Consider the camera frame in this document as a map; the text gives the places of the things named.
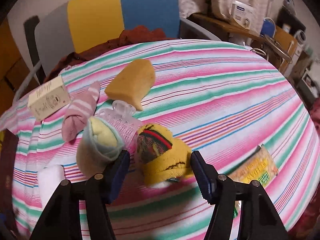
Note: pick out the beige cardboard box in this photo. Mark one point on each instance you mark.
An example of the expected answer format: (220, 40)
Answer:
(48, 98)

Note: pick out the yellow sponge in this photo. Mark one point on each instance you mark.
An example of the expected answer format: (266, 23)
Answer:
(133, 83)

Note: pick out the white blue tissue box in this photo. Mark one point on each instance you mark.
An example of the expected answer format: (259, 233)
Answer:
(241, 15)

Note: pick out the grey yellow blue chair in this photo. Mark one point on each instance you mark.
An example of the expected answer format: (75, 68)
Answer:
(79, 25)

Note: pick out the pink striped sock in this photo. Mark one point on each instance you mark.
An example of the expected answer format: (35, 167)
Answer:
(79, 111)

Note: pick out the wooden desk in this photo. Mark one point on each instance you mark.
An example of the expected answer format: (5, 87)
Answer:
(264, 46)

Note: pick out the dark red cloth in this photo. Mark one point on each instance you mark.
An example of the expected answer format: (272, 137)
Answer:
(139, 34)

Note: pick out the cream fuzzy sock roll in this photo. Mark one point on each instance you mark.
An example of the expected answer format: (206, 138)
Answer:
(100, 145)

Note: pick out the yellow red green sock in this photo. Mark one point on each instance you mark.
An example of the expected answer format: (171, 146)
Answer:
(160, 156)

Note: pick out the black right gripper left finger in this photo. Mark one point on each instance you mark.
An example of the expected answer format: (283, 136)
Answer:
(61, 216)

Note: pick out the white foam block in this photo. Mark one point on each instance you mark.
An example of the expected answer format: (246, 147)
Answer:
(48, 180)

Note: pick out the yellow snack packet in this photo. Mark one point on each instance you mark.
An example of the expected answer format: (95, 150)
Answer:
(260, 166)

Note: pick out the striped pink green bedsheet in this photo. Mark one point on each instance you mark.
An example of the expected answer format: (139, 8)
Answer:
(223, 101)

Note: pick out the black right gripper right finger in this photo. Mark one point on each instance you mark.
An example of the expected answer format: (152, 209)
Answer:
(258, 216)

